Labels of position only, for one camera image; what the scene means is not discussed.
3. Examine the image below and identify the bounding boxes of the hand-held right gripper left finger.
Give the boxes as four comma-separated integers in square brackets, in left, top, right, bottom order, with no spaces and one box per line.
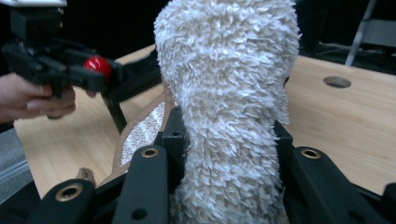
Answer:
[154,105,191,193]

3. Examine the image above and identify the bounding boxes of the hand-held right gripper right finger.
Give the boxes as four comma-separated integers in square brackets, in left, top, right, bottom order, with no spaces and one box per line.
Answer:
[273,119,296,189]

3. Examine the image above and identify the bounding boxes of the beige fluffy cloth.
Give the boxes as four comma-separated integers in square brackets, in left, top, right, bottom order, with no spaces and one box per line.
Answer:
[76,0,302,224]

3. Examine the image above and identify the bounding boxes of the round grey table grommet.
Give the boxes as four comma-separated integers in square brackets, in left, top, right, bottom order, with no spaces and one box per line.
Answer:
[322,76,352,89]

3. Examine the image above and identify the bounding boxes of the white metal stand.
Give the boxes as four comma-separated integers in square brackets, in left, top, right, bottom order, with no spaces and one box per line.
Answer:
[344,0,396,67]

